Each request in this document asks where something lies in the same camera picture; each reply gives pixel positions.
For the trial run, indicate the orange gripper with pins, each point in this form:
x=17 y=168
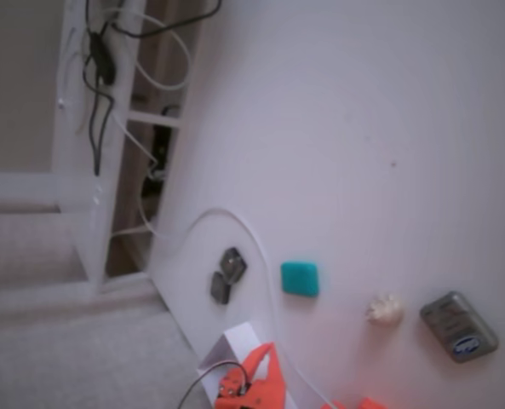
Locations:
x=264 y=385

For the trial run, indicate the small cream bear figurine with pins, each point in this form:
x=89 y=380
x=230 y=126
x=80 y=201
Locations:
x=385 y=310

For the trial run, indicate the teal green rounded cube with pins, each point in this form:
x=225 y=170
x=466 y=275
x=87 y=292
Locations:
x=299 y=279

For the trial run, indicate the black boxy device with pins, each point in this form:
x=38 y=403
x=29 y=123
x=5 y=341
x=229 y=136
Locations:
x=162 y=140

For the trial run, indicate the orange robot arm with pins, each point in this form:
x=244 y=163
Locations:
x=370 y=404

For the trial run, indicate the white cardboard bin box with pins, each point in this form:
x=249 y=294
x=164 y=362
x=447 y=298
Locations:
x=239 y=336

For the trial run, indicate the white shelf frame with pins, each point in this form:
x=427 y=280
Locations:
x=71 y=140

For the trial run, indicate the gray metal tin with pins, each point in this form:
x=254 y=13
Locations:
x=458 y=327

